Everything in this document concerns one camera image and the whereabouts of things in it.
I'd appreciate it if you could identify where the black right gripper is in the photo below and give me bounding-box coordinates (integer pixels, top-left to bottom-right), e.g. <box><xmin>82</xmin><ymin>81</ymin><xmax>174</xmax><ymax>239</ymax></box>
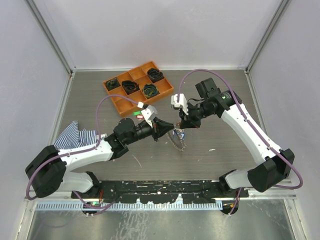
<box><xmin>179</xmin><ymin>99</ymin><xmax>215</xmax><ymax>129</ymax></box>

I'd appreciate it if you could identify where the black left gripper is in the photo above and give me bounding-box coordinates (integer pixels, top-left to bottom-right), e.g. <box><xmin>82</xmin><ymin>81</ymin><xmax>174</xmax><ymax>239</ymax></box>
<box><xmin>124</xmin><ymin>116</ymin><xmax>174</xmax><ymax>145</ymax></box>

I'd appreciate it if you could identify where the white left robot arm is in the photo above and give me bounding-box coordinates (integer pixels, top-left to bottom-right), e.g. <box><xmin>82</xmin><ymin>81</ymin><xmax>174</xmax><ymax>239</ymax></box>
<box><xmin>25</xmin><ymin>117</ymin><xmax>174</xmax><ymax>200</ymax></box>

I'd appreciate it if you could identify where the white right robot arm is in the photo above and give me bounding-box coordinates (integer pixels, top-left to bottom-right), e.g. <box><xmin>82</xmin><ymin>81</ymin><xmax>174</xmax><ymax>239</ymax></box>
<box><xmin>171</xmin><ymin>78</ymin><xmax>295</xmax><ymax>197</ymax></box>

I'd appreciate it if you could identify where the key with red tag left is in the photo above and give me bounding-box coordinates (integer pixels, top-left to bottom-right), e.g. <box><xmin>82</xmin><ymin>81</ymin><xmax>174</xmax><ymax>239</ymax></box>
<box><xmin>136</xmin><ymin>114</ymin><xmax>144</xmax><ymax>120</ymax></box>

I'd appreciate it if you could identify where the blue yellow rolled tie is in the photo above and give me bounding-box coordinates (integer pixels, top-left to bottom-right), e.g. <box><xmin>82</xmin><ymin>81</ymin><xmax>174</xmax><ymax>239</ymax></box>
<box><xmin>142</xmin><ymin>83</ymin><xmax>160</xmax><ymax>99</ymax></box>

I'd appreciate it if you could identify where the orange compartment tray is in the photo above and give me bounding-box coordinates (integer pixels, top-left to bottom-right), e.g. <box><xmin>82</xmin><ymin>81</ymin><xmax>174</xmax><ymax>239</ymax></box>
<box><xmin>103</xmin><ymin>61</ymin><xmax>174</xmax><ymax>117</ymax></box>

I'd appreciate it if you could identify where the dark rolled tie far left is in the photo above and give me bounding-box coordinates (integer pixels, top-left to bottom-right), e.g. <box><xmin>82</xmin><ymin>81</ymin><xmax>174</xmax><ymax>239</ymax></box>
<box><xmin>105</xmin><ymin>77</ymin><xmax>120</xmax><ymax>91</ymax></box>

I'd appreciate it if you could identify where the blue striped cloth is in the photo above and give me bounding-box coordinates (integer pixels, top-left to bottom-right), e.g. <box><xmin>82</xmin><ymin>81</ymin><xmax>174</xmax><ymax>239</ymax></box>
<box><xmin>53</xmin><ymin>121</ymin><xmax>99</xmax><ymax>150</ymax></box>

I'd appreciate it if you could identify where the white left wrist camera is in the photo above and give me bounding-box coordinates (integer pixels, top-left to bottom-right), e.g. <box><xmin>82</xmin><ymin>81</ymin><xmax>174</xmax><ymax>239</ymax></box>
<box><xmin>141</xmin><ymin>105</ymin><xmax>158</xmax><ymax>128</ymax></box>

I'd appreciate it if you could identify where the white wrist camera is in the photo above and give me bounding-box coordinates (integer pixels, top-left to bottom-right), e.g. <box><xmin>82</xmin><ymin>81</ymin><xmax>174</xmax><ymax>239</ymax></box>
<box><xmin>141</xmin><ymin>105</ymin><xmax>158</xmax><ymax>128</ymax></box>
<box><xmin>170</xmin><ymin>93</ymin><xmax>189</xmax><ymax>115</ymax></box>

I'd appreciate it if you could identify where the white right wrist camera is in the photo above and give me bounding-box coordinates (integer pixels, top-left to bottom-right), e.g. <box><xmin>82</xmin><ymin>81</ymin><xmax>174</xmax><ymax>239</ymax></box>
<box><xmin>170</xmin><ymin>93</ymin><xmax>189</xmax><ymax>115</ymax></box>

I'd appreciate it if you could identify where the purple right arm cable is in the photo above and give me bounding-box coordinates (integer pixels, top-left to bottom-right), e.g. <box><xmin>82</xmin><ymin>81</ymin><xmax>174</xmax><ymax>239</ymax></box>
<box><xmin>177</xmin><ymin>68</ymin><xmax>304</xmax><ymax>216</ymax></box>

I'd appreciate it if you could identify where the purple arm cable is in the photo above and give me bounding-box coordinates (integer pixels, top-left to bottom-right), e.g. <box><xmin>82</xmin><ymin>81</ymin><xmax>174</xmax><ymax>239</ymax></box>
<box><xmin>177</xmin><ymin>68</ymin><xmax>304</xmax><ymax>216</ymax></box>
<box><xmin>26</xmin><ymin>94</ymin><xmax>145</xmax><ymax>200</ymax></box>

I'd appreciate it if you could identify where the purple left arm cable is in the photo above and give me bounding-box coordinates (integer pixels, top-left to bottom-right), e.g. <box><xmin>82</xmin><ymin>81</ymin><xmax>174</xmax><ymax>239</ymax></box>
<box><xmin>26</xmin><ymin>94</ymin><xmax>145</xmax><ymax>200</ymax></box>

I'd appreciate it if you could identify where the black mounting base plate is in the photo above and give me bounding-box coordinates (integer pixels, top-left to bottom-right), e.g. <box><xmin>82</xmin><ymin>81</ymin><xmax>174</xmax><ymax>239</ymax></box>
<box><xmin>79</xmin><ymin>180</ymin><xmax>238</xmax><ymax>204</ymax></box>

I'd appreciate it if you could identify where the slotted cable duct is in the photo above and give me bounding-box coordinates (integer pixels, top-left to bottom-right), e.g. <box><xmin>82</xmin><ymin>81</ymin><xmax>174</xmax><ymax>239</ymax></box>
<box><xmin>35</xmin><ymin>199</ymin><xmax>223</xmax><ymax>211</ymax></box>

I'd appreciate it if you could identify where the aluminium corner post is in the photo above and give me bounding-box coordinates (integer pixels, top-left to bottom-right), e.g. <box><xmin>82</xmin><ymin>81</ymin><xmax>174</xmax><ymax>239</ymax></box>
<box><xmin>245</xmin><ymin>0</ymin><xmax>292</xmax><ymax>73</ymax></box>

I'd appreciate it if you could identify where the left aluminium frame post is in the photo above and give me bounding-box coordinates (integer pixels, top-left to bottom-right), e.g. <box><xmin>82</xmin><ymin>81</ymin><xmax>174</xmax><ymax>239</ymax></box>
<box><xmin>24</xmin><ymin>0</ymin><xmax>75</xmax><ymax>76</ymax></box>

